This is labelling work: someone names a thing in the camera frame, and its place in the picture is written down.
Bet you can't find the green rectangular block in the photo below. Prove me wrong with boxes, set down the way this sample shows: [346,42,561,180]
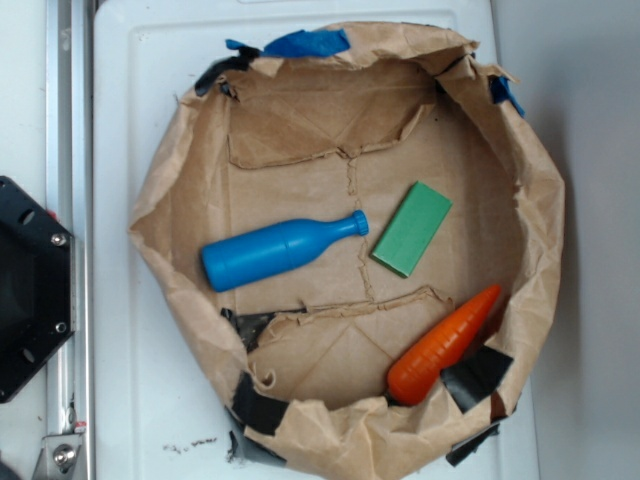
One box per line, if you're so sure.
[370,181,453,278]

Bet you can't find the blue plastic toy bottle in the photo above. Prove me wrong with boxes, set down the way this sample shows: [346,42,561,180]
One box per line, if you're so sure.
[201,210,369,292]

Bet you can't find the brown paper bag bin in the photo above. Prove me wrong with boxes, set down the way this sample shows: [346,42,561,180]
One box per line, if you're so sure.
[128,20,567,480]

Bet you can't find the orange plastic toy carrot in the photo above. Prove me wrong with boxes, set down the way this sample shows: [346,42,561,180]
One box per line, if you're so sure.
[386,284,501,406]

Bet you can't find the black tape piece bottom left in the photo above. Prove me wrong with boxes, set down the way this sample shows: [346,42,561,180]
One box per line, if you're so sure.
[226,372,289,468]

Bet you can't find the black tape piece top left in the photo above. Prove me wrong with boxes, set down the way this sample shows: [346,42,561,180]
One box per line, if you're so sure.
[194,46,262,100]

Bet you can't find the blue tape strip top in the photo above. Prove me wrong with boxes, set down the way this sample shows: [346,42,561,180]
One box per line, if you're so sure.
[224,28,350,58]

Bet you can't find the blue tape strip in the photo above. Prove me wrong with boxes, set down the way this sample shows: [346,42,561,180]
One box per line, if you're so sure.
[224,28,350,58]
[489,76,525,118]

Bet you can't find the black tape piece by carrot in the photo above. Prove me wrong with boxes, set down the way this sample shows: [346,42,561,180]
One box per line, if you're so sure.
[440,346,514,414]

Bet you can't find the blue tape strip right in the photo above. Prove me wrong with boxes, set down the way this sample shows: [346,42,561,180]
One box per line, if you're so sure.
[489,76,525,118]

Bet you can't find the white plastic tray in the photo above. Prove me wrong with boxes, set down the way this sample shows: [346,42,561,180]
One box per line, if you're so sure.
[93,1,565,479]

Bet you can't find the black tape piece bottom right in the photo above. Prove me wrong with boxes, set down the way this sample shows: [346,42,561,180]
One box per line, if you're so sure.
[445,422,500,467]

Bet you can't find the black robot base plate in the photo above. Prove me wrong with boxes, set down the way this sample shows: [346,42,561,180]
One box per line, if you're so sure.
[1,176,74,404]

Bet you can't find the aluminium extrusion rail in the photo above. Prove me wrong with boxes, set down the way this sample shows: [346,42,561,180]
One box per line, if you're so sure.
[45,1,99,479]

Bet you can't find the metal corner bracket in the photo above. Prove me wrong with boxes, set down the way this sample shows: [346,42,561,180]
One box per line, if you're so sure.
[32,434,87,480]

